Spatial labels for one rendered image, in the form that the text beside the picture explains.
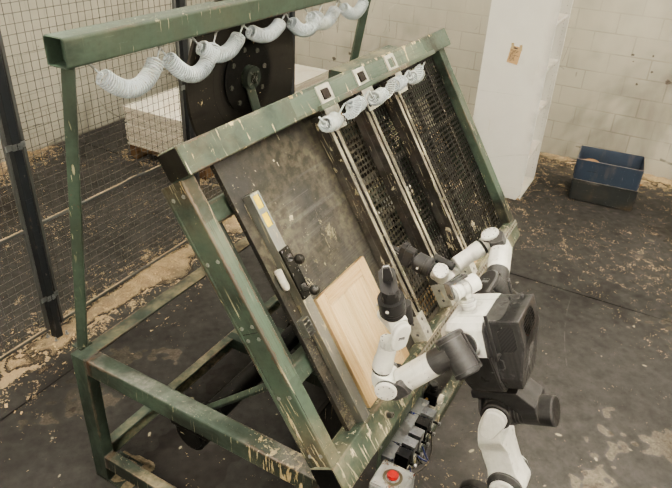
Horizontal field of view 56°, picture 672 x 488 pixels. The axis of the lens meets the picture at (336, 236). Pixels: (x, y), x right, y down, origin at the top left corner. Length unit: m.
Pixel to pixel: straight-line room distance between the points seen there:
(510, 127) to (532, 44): 0.77
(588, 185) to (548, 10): 1.74
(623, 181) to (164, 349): 4.43
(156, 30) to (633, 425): 3.28
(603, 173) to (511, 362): 4.38
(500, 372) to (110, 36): 1.75
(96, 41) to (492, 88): 4.39
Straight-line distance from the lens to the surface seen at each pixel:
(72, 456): 3.71
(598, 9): 7.21
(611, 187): 6.52
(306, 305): 2.26
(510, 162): 6.23
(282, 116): 2.33
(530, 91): 6.00
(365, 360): 2.52
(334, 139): 2.58
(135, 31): 2.38
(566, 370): 4.34
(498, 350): 2.26
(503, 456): 2.63
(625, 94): 7.33
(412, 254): 2.69
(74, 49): 2.22
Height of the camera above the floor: 2.67
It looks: 30 degrees down
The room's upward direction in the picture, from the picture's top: 3 degrees clockwise
